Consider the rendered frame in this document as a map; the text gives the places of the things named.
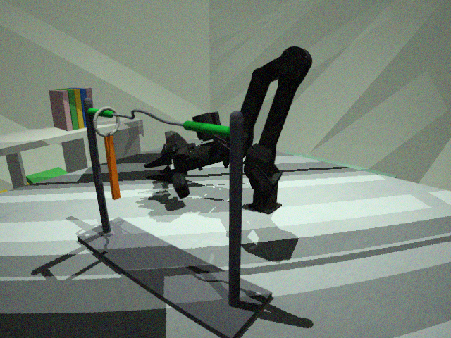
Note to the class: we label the grey loop with orange handle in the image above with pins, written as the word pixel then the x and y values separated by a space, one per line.
pixel 110 152

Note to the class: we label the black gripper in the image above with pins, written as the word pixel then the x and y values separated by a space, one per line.
pixel 175 176

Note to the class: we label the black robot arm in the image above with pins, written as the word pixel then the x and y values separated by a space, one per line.
pixel 289 69

